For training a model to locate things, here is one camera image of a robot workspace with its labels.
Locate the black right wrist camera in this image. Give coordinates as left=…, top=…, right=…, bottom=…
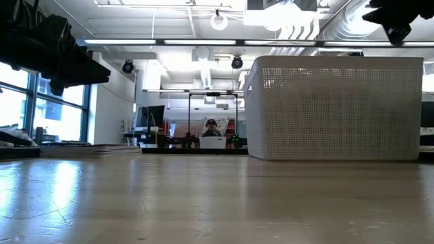
left=382, top=23, right=412, bottom=45

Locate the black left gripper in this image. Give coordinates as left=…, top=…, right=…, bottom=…
left=0, top=13, right=112, bottom=98

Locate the dark monitor screen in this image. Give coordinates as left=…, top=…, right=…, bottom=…
left=420, top=101, right=434, bottom=128

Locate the white perforated laundry basket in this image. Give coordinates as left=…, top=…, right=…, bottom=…
left=243, top=56, right=425, bottom=162

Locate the white coiled ring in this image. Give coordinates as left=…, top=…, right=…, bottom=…
left=210, top=12, right=229, bottom=31

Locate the distant white basket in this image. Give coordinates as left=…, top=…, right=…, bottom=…
left=199, top=136, right=227, bottom=150

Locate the white crumpled bundle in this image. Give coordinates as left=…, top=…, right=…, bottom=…
left=0, top=127, right=38, bottom=147

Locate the person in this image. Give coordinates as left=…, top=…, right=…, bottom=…
left=201, top=118, right=224, bottom=138

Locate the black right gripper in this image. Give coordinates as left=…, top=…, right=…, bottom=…
left=361, top=0, right=434, bottom=25

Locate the black desktop monitor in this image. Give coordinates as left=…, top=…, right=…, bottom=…
left=135, top=104, right=166, bottom=129

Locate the overhead LED light bar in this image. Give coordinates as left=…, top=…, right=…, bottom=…
left=76, top=38, right=434, bottom=48

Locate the distant black metal frame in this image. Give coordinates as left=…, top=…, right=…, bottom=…
left=188, top=91, right=238, bottom=148

